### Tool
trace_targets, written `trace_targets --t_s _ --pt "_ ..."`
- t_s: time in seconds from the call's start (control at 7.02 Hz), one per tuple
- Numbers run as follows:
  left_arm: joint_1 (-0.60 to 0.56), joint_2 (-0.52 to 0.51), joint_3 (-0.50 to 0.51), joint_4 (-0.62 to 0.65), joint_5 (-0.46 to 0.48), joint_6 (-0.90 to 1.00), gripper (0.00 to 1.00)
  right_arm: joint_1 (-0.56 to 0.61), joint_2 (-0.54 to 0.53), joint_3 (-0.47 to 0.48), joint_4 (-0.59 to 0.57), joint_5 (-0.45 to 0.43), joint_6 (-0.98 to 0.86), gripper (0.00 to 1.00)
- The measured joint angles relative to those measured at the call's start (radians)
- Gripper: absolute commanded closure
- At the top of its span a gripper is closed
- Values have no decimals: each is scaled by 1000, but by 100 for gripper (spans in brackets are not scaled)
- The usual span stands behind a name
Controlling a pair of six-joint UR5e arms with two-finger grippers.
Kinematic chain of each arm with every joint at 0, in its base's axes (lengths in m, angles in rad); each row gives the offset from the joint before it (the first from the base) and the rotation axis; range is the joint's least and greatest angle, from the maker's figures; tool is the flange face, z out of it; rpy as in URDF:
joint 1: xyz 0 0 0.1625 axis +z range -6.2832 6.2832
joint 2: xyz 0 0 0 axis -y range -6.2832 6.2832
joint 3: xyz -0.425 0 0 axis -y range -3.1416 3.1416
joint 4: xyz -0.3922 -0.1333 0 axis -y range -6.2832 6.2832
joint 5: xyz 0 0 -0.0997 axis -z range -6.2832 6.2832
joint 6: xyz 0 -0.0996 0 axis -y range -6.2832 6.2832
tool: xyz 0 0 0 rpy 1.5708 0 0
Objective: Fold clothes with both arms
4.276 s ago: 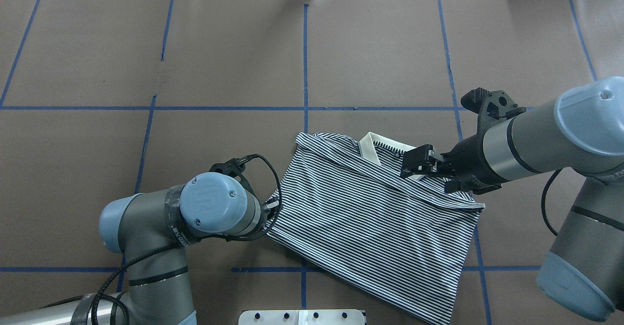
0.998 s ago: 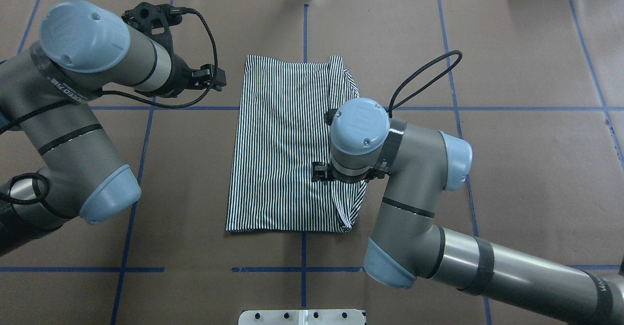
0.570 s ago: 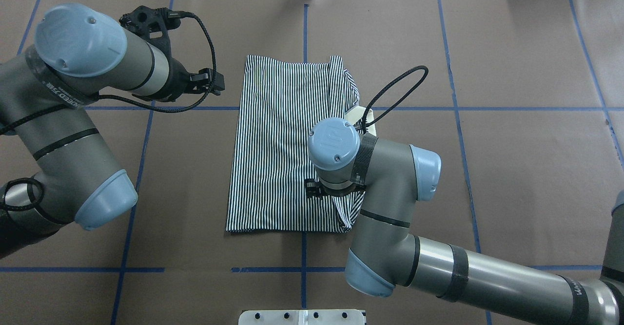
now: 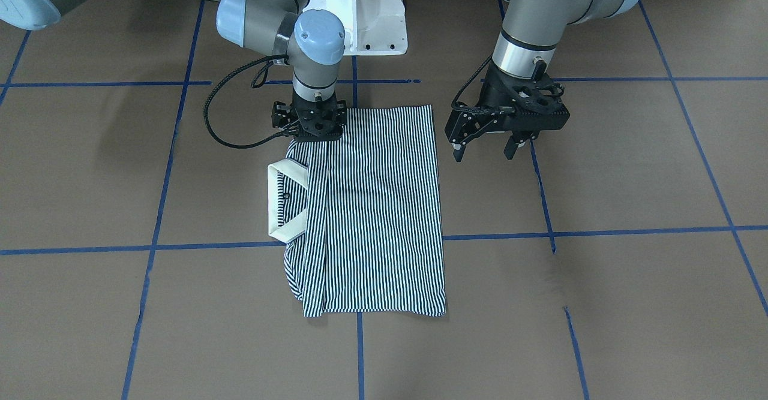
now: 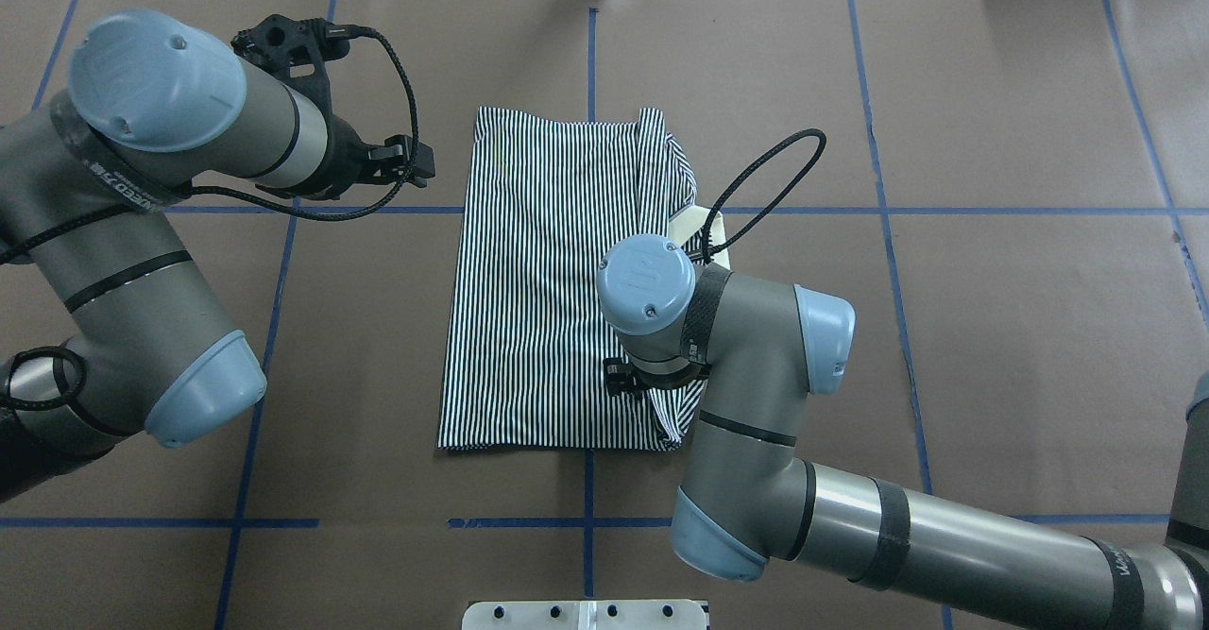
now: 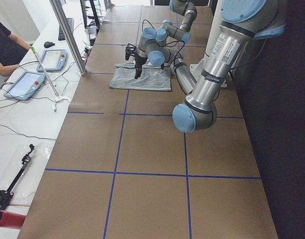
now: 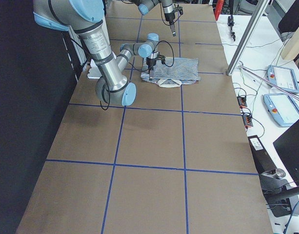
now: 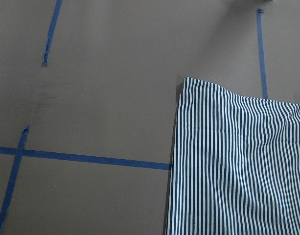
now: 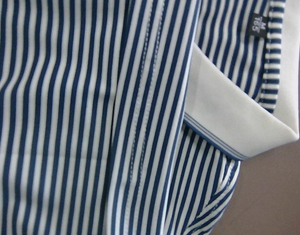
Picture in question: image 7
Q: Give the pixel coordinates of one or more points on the orange black usb hub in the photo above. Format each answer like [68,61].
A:
[245,111]

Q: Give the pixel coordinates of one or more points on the near blue teach pendant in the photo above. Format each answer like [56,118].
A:
[282,108]

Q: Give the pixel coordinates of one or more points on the long metal grabber stick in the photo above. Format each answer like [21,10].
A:
[241,67]

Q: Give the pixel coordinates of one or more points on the blue teach pendant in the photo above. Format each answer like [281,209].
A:
[282,108]
[284,78]

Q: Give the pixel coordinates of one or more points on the navy white striped polo shirt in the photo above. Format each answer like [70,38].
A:
[183,72]

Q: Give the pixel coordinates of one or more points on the aluminium frame post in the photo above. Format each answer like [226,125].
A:
[257,14]

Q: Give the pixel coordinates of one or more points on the red cylinder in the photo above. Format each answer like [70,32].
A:
[218,8]

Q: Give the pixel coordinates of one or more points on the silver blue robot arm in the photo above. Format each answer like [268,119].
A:
[167,7]
[86,19]

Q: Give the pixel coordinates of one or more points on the white camera mast base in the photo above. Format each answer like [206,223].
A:
[93,71]

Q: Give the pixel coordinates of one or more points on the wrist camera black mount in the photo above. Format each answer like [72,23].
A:
[161,58]
[179,9]

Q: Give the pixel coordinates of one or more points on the far blue teach pendant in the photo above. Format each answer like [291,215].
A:
[284,78]

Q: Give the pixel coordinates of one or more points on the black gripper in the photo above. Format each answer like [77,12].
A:
[169,17]
[151,63]

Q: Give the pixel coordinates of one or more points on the black monitor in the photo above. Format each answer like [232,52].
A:
[287,148]

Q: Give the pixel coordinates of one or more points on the black box with label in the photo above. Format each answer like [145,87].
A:
[262,160]

